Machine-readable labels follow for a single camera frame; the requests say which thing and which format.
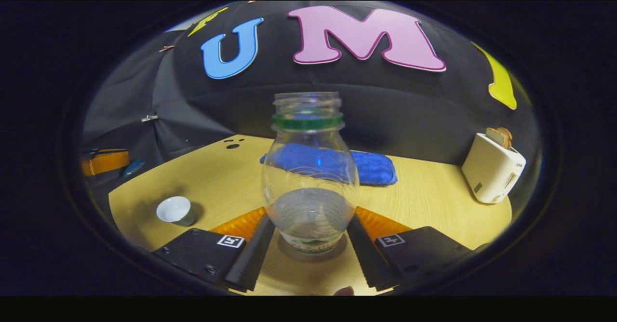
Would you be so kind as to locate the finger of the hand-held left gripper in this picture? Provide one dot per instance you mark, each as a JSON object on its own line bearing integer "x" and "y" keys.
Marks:
{"x": 105, "y": 162}

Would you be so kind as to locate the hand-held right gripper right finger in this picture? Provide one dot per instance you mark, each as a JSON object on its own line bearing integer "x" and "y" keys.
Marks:
{"x": 366, "y": 254}

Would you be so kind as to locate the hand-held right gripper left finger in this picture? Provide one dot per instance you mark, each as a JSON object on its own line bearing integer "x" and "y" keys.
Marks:
{"x": 253, "y": 254}

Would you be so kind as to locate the dark teal teacup lid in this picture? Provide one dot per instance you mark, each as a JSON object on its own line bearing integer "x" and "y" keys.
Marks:
{"x": 132, "y": 167}

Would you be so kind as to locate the white teacup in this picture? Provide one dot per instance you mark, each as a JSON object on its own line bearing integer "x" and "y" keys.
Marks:
{"x": 174, "y": 209}

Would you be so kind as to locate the clear plastic water bottle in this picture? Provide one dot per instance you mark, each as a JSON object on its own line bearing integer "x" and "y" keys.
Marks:
{"x": 311, "y": 182}

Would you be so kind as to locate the small white clip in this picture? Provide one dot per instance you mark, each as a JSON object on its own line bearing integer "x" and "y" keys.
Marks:
{"x": 149, "y": 118}

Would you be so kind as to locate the blue towel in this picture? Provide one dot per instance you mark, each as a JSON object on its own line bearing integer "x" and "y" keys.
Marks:
{"x": 376, "y": 167}

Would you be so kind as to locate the small orange clip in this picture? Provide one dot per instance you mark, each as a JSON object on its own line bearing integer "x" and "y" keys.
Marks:
{"x": 167, "y": 48}

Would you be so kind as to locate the white toaster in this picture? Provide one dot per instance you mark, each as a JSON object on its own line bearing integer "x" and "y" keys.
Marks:
{"x": 491, "y": 170}

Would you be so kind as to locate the toast slice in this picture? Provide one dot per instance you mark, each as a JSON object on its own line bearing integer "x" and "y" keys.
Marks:
{"x": 499, "y": 136}

